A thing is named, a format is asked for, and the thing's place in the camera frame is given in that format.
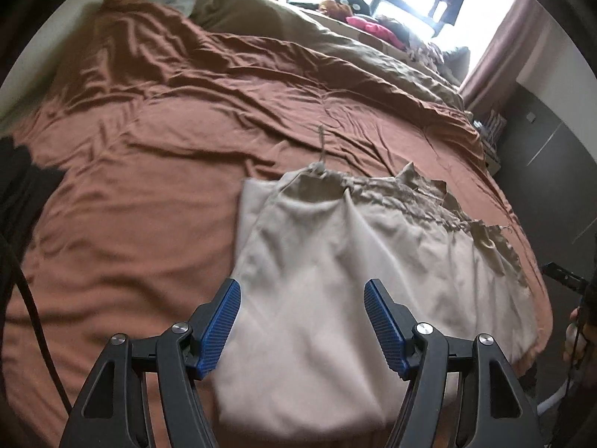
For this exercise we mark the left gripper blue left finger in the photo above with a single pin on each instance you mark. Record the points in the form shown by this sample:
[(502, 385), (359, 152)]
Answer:
[(211, 324)]

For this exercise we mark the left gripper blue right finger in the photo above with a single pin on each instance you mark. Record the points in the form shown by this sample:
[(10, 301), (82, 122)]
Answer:
[(393, 325)]

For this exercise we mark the beige jacket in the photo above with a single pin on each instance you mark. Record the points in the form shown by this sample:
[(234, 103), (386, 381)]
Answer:
[(349, 284)]

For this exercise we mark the clothes pile on windowsill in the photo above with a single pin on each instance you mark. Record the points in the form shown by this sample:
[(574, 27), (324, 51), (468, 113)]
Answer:
[(453, 65)]

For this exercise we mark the right hand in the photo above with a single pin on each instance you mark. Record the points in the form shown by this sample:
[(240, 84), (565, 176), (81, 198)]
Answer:
[(575, 342)]

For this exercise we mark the white nightstand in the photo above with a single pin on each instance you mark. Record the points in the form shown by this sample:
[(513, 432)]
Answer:
[(491, 131)]

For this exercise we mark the right pink curtain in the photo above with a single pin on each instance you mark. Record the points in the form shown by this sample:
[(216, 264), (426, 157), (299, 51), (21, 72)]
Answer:
[(489, 85)]

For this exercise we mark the rust brown bed blanket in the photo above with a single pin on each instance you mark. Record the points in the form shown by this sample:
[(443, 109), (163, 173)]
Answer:
[(222, 145)]

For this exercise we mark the black garment on bed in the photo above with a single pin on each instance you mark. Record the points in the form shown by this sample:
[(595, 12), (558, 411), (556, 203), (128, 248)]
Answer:
[(25, 189)]

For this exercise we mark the olive beige duvet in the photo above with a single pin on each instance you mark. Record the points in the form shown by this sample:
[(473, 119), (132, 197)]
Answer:
[(336, 42)]

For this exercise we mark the cream padded headboard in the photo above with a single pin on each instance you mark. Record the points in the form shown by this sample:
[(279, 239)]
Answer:
[(41, 56)]

